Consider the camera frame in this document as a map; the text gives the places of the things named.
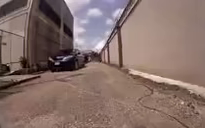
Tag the vehicle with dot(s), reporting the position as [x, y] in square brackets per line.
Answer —
[87, 56]

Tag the brownish worn road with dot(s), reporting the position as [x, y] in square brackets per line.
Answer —
[96, 96]

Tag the dark blue car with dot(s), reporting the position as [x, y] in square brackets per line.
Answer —
[66, 60]

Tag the grey concrete building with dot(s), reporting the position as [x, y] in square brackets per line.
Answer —
[46, 30]

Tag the pale concrete kerb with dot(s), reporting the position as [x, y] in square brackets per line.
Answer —
[176, 83]

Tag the bush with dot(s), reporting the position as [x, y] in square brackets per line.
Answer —
[23, 62]

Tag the grey concrete slab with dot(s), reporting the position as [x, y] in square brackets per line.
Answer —
[10, 80]

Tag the white building with gate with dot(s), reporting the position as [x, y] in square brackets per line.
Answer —
[10, 43]

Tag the beige wall with posts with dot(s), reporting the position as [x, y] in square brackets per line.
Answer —
[170, 36]

